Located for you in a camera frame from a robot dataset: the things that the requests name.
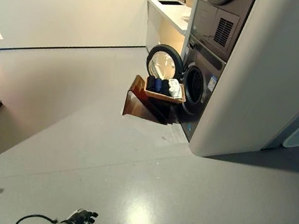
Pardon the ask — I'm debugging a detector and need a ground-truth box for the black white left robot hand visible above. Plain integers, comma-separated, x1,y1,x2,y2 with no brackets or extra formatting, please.
66,206,100,224

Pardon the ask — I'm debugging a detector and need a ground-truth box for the small black garment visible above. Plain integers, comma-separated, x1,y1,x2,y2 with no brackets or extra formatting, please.
145,75,158,92

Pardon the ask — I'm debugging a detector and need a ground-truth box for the white garment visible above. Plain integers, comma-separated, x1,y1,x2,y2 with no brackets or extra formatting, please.
166,77,186,99

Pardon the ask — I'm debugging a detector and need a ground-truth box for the blue garment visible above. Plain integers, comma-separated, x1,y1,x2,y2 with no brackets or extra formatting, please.
153,77,164,94

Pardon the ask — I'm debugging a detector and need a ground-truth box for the large black garment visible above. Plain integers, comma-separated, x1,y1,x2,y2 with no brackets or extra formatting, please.
160,79,172,96

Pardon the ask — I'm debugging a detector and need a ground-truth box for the dark grey washing machine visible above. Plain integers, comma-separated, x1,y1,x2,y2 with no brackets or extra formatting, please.
168,32,231,147

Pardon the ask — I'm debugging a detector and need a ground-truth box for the brown wooden stand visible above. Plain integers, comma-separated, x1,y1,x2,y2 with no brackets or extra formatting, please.
121,73,185,128

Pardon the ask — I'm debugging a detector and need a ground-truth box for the wicker laundry basket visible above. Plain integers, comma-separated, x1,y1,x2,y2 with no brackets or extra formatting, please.
142,74,190,106

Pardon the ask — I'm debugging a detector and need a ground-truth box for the round glass washer door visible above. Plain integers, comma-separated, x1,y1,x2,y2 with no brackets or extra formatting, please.
144,42,187,85

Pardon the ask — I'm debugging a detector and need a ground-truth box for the dark grey dryer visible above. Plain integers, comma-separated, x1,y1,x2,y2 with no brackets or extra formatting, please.
187,0,258,66

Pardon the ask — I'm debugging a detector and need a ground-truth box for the white counter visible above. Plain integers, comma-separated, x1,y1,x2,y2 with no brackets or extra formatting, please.
139,0,194,60

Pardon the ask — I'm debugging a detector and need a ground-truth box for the dark counter sink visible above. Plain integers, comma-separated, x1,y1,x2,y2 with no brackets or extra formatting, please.
156,0,185,9

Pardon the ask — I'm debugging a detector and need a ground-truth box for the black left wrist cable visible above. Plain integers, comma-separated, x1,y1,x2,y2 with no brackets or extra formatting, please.
14,211,59,224

